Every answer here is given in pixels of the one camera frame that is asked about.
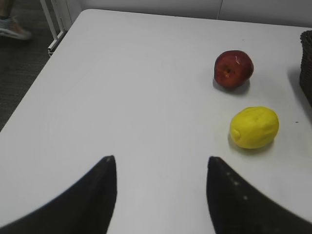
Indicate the yellow lemon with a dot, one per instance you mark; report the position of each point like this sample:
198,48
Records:
254,127

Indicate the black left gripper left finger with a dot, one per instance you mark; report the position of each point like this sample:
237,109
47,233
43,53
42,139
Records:
85,208

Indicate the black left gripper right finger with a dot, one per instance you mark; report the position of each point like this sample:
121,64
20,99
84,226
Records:
237,207

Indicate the black woven basket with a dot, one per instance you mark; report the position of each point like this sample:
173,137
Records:
305,80

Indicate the red apple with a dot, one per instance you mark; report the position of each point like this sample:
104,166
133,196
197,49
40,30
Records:
232,68

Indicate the grey sneaker shoe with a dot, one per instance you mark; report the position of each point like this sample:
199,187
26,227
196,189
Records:
9,27

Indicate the white metal frame leg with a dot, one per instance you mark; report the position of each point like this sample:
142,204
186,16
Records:
58,17

